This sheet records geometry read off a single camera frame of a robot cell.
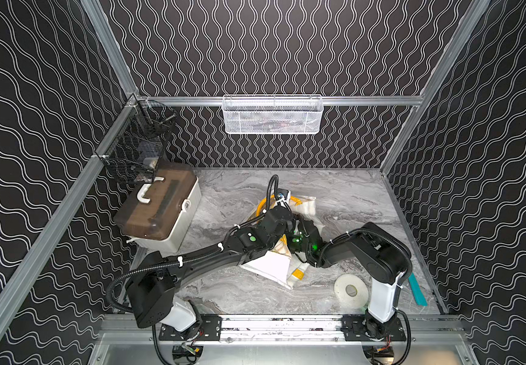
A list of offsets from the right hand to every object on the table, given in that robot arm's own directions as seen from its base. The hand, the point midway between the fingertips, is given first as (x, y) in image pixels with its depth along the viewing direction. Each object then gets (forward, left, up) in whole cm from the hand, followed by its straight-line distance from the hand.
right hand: (270, 236), depth 92 cm
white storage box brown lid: (+6, +43, +8) cm, 45 cm away
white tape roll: (-20, -29, -4) cm, 36 cm away
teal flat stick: (-19, -54, -5) cm, 57 cm away
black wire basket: (+25, +53, +24) cm, 64 cm away
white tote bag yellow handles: (-16, -3, +11) cm, 19 cm away
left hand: (0, -7, +20) cm, 21 cm away
